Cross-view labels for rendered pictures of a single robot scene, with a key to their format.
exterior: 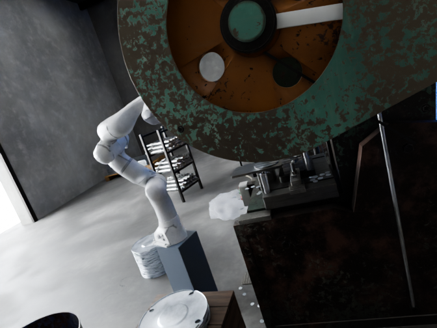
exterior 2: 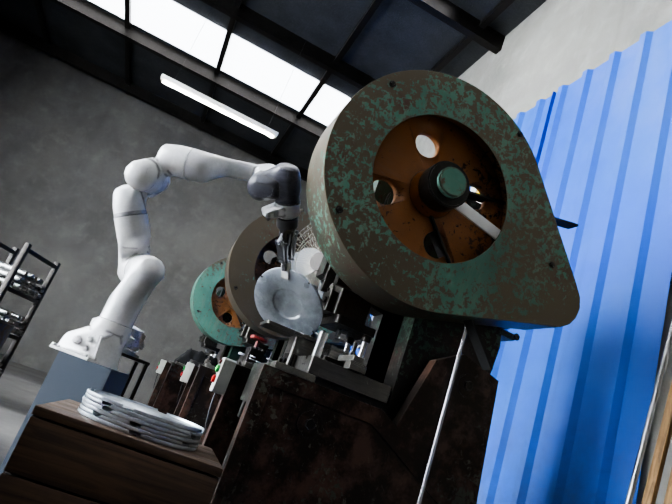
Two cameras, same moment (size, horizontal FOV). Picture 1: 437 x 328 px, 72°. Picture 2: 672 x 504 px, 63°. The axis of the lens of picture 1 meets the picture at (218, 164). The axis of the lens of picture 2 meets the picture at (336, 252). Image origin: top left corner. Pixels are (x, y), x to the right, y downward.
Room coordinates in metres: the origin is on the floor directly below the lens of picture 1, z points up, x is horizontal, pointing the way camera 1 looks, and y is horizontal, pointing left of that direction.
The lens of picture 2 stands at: (-0.30, 0.87, 0.48)
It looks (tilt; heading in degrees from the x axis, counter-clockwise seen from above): 18 degrees up; 328
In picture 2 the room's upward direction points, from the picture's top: 20 degrees clockwise
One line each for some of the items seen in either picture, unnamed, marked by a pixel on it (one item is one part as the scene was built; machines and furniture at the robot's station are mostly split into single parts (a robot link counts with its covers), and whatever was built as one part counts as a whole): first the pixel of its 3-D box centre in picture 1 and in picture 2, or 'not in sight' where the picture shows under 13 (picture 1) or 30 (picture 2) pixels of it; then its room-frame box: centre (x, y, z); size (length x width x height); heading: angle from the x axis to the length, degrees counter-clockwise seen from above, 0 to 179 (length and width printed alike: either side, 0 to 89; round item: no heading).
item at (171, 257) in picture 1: (188, 271); (63, 431); (1.63, 0.37, 0.23); 0.18 x 0.18 x 0.45; 54
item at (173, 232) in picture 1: (166, 228); (94, 338); (1.65, 0.40, 0.52); 0.22 x 0.19 x 0.14; 54
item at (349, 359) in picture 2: (294, 174); (352, 356); (1.20, -0.29, 0.76); 0.17 x 0.06 x 0.10; 163
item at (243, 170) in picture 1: (260, 177); (289, 350); (1.41, -0.18, 0.72); 0.25 x 0.14 x 0.14; 73
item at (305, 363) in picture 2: (298, 178); (328, 378); (1.36, -0.34, 0.68); 0.45 x 0.30 x 0.06; 163
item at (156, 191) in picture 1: (160, 200); (135, 289); (1.59, 0.37, 0.71); 0.18 x 0.11 x 0.25; 2
